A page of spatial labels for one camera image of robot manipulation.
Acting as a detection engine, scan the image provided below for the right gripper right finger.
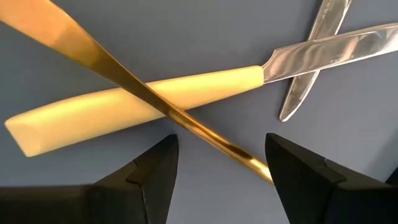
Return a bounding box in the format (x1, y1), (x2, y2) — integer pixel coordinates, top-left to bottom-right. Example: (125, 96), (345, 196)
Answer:
(264, 133), (398, 224)

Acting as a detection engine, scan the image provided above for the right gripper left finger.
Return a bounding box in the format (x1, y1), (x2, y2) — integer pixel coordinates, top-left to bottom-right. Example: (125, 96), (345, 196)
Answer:
(0, 133), (180, 224)

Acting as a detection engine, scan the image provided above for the yellow-handled silver knife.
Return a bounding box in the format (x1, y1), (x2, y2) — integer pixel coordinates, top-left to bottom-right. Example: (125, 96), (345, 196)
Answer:
(4, 22), (398, 158)
(278, 0), (354, 123)

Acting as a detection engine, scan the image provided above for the gold knife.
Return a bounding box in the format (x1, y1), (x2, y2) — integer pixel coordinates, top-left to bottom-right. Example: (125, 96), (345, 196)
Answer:
(0, 0), (274, 185)

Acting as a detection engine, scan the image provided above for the blue-grey table mat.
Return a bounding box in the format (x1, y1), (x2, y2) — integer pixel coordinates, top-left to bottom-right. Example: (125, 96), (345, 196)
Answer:
(0, 0), (398, 224)

